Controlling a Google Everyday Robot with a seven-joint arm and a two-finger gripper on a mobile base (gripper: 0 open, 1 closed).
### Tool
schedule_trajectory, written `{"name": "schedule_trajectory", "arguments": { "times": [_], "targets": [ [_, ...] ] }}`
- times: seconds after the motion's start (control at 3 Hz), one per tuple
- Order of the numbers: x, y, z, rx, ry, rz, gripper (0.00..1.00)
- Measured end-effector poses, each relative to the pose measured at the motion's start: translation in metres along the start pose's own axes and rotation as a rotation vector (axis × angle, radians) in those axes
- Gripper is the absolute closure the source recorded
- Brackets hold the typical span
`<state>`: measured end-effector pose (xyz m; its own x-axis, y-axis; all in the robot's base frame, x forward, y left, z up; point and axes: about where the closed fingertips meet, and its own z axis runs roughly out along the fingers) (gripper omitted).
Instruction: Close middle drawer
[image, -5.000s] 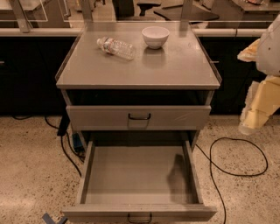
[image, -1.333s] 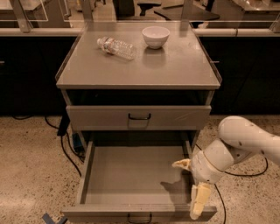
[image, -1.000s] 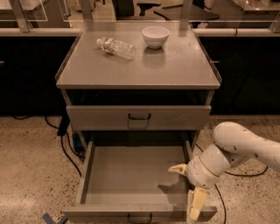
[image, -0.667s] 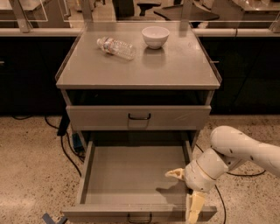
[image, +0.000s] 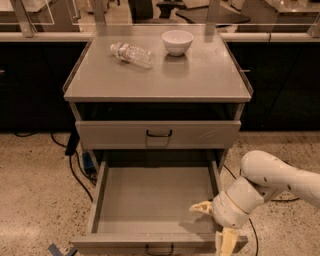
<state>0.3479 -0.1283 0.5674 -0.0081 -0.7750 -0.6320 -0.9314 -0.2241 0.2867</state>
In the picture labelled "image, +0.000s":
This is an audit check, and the blue power box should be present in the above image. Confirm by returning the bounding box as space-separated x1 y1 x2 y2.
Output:
82 152 96 174

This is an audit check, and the black power adapter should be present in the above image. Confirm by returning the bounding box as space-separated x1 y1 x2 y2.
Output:
65 128 80 156

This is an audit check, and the black cable floor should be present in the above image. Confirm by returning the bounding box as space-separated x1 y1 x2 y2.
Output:
223 163 301 256
13 131 98 203

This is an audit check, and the black cable left floor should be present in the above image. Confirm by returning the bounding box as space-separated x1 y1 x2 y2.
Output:
13 131 98 203

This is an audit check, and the black cable right floor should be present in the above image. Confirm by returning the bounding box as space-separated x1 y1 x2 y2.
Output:
223 163 301 256

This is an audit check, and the clear plastic water bottle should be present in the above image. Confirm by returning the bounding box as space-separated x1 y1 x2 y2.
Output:
110 42 155 69

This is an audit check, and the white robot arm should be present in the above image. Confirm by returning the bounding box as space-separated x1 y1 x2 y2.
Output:
189 150 320 256

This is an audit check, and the black office chair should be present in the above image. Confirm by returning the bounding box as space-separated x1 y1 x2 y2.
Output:
128 0 186 24

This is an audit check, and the blue tape floor mark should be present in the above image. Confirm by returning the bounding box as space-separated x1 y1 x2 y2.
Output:
48 243 77 256

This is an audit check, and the white ceramic bowl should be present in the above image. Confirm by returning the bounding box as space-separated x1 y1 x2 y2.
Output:
162 30 194 56

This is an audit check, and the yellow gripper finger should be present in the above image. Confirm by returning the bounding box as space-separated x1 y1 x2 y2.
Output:
189 201 213 216
215 228 238 256

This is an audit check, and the grey metal drawer cabinet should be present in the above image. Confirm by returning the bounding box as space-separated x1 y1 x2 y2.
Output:
65 25 252 163

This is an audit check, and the grey drawer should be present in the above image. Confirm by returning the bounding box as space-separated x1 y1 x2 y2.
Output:
70 160 249 256
75 121 241 150

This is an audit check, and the grey top drawer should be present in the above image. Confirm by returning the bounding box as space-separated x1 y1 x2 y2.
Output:
75 121 241 150

